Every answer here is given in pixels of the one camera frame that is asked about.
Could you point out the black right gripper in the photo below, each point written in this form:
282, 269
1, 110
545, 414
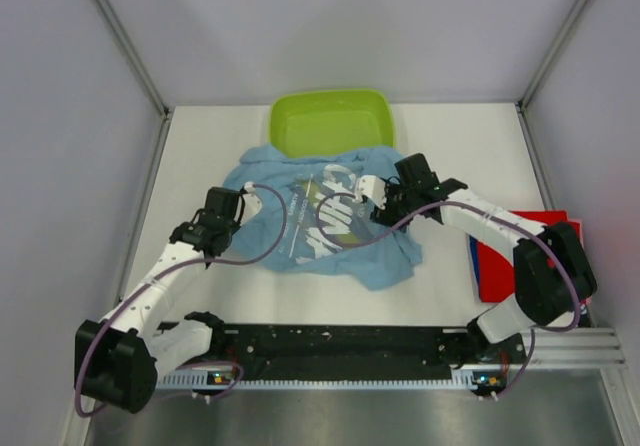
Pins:
386, 216

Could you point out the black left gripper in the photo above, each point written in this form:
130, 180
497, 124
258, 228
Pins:
235, 224

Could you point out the light blue t shirt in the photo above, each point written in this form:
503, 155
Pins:
310, 219

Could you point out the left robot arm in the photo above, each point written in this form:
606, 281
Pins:
120, 359

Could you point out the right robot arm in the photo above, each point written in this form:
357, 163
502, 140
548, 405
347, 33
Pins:
551, 272

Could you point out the red folded t shirt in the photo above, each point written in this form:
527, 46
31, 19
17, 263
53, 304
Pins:
496, 273

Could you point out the green plastic basin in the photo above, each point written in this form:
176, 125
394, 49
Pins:
330, 122

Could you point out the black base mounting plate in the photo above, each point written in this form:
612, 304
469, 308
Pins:
354, 353

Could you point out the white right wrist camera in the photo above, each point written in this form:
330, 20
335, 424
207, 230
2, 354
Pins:
371, 187

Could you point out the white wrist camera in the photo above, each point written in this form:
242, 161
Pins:
250, 203
371, 187

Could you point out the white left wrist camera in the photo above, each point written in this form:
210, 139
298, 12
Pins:
250, 203

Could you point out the right aluminium corner post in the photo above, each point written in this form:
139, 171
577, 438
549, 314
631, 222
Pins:
560, 41

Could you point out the aluminium corner post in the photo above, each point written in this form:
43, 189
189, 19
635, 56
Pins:
131, 55
560, 41

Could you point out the left aluminium corner post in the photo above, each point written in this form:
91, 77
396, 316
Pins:
131, 55

